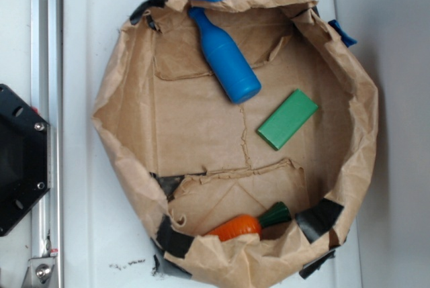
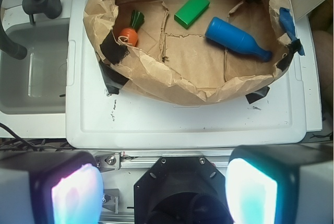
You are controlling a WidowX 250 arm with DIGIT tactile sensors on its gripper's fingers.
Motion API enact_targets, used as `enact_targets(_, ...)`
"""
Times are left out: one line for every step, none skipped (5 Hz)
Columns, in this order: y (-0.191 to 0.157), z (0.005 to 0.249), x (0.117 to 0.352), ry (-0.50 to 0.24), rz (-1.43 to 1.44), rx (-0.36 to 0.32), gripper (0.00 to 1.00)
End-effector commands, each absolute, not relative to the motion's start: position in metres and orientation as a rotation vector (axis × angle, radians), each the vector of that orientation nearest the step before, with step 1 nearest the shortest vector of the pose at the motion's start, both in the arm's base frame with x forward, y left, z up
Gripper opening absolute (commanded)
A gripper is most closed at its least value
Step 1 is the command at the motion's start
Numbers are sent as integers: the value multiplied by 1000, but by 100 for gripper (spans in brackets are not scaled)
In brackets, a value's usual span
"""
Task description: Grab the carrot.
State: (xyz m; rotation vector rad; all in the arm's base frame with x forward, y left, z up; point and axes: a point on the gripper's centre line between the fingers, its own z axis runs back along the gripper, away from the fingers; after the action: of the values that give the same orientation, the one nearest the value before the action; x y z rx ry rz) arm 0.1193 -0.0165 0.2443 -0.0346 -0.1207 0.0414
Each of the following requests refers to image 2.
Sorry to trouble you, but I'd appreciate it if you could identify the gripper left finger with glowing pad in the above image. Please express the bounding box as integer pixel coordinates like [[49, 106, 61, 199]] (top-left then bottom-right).
[[1, 151, 104, 223]]

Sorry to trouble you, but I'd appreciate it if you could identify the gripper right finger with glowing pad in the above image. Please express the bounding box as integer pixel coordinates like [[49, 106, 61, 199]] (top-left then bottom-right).
[[225, 145, 333, 223]]

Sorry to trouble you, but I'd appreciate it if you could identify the orange toy carrot green top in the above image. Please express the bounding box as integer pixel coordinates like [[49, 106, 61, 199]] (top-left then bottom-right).
[[119, 10, 145, 46]]

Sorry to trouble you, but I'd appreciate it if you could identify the white plastic tray lid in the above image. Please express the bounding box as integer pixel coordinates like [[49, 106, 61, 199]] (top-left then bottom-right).
[[66, 0, 307, 150]]

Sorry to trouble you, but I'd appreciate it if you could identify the grey sink basin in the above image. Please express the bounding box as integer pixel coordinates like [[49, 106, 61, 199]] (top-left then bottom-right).
[[1, 18, 69, 114]]

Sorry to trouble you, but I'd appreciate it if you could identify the blue toy bottle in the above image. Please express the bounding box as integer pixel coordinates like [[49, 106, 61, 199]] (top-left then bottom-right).
[[205, 17, 272, 62]]

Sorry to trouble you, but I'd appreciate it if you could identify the brown paper bag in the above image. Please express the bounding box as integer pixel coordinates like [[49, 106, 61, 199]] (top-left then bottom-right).
[[83, 0, 295, 106]]

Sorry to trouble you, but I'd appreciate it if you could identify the dark grey faucet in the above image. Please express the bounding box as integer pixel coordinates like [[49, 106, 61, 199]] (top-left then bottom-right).
[[1, 0, 62, 60]]

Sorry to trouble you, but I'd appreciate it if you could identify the green rectangular block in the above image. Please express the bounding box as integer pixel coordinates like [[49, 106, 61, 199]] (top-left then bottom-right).
[[174, 0, 210, 29]]

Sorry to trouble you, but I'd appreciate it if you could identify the black cable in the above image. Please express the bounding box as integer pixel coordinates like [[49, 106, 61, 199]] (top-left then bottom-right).
[[0, 122, 71, 152]]

